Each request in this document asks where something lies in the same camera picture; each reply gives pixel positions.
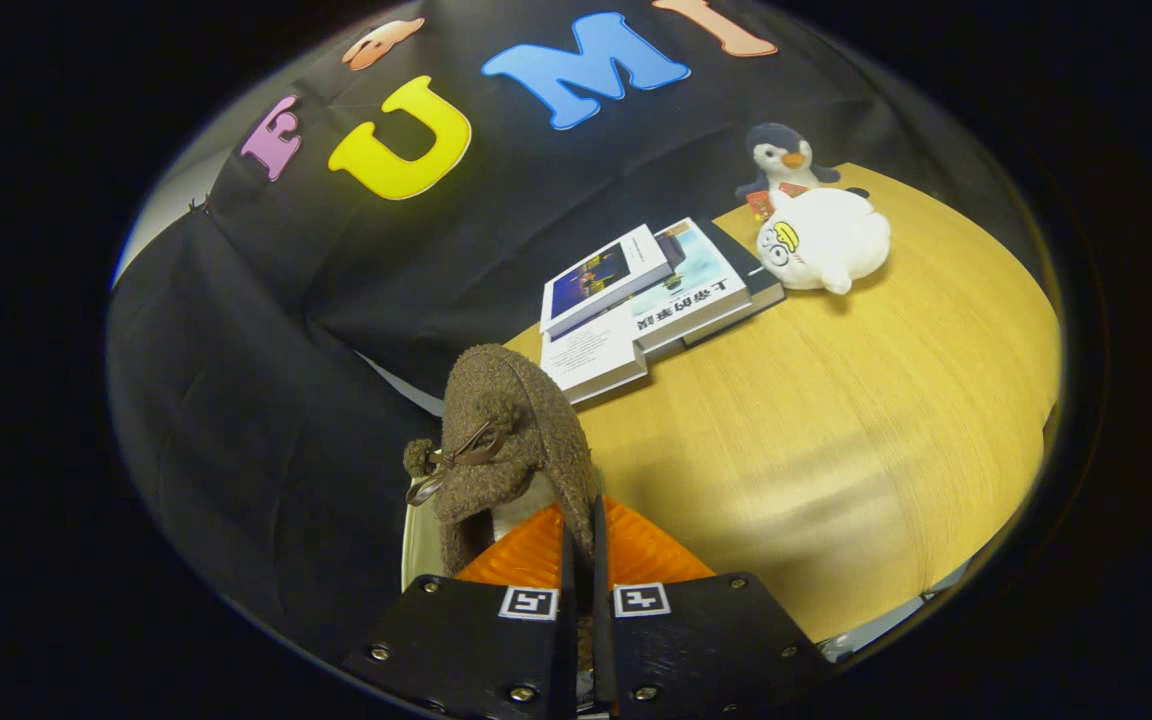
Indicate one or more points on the penguin plush toy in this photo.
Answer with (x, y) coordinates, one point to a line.
(781, 150)

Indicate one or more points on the pale green fabric storage box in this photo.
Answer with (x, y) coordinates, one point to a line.
(418, 550)

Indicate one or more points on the black backdrop cloth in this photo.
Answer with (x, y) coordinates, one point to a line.
(236, 330)

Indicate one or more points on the white plush toy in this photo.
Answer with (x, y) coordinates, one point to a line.
(831, 240)

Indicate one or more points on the dark book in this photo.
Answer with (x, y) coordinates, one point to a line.
(764, 290)

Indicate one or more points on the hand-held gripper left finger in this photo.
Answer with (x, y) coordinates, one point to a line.
(568, 650)

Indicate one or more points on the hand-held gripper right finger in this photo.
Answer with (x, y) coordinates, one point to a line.
(602, 650)

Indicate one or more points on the book with pale landscape cover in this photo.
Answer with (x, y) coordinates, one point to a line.
(696, 285)

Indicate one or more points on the book with blue photo cover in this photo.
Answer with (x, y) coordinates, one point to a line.
(601, 280)

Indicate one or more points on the brown fuzzy slipper shoe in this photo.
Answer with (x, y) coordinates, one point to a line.
(506, 400)

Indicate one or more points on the plain white book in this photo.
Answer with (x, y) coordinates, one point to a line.
(591, 355)

